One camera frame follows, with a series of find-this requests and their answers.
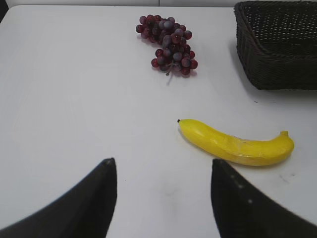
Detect red grape bunch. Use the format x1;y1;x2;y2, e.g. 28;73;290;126
135;14;198;84

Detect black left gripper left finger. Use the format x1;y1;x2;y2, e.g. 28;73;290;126
0;158;117;238

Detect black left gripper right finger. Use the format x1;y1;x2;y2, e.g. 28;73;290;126
211;159;317;238

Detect black wicker basket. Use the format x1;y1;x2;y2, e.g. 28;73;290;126
234;0;317;90

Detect yellow banana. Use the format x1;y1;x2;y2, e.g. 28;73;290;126
177;119;295;166

